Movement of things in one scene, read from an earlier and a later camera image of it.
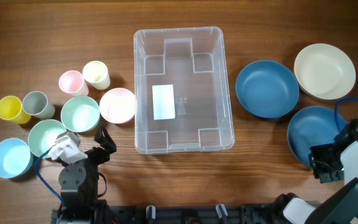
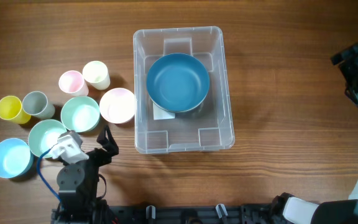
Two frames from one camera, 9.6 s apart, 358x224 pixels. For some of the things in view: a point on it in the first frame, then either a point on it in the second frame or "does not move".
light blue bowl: (11, 158) does not move
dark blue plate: (267, 89) -> (178, 82)
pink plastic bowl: (117, 105) does not move
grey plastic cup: (35, 103) does not move
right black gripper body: (324, 162) -> (352, 69)
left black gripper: (105, 142) does not move
